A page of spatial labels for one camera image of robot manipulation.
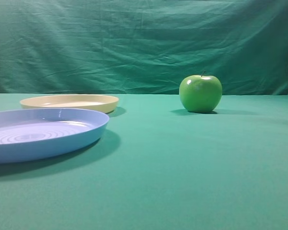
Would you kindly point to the yellow plate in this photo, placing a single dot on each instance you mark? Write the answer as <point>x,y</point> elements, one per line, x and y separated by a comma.
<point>97,102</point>

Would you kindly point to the blue plate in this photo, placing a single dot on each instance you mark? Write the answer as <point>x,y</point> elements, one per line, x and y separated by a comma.
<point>33,134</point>

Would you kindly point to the green tablecloth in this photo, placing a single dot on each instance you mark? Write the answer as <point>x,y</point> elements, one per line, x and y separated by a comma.
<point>158,167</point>

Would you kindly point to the green apple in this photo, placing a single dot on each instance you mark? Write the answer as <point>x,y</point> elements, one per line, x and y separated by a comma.
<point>200,93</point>

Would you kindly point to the green backdrop cloth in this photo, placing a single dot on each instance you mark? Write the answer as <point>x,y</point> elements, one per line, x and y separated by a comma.
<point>142,46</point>

